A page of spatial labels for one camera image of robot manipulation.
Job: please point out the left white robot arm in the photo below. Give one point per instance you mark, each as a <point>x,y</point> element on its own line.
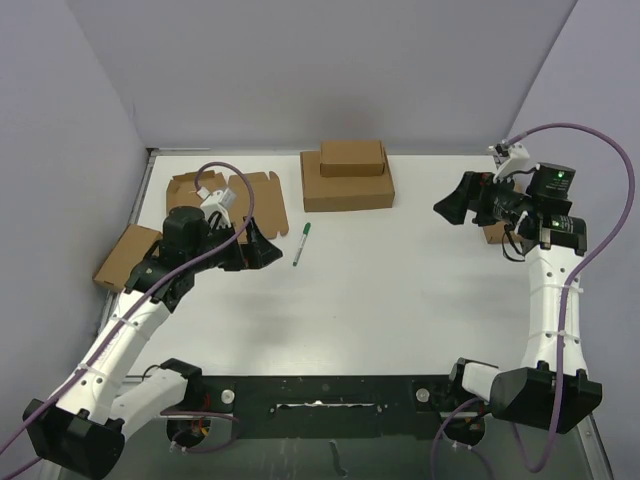
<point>84,425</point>

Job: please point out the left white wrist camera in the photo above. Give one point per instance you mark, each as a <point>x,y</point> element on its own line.
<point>216,206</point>

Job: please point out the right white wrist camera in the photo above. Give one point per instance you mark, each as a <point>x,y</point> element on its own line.
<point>508,159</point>

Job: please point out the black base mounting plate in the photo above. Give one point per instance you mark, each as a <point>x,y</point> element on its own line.
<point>314,407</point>

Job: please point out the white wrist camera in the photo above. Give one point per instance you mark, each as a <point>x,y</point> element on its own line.
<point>508,159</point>
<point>216,206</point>

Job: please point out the large closed cardboard box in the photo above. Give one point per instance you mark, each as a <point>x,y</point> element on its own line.
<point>342,194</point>

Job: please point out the small closed cardboard box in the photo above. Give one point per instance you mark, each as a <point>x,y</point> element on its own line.
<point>355,158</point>

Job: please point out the green white marker pen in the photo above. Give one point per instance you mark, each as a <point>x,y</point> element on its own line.
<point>300,248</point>

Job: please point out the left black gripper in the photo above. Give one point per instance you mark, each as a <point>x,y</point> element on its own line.
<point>254,253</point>

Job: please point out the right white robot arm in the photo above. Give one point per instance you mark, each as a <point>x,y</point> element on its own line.
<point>551,388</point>

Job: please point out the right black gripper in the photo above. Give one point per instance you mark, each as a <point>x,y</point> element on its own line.
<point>476,187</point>

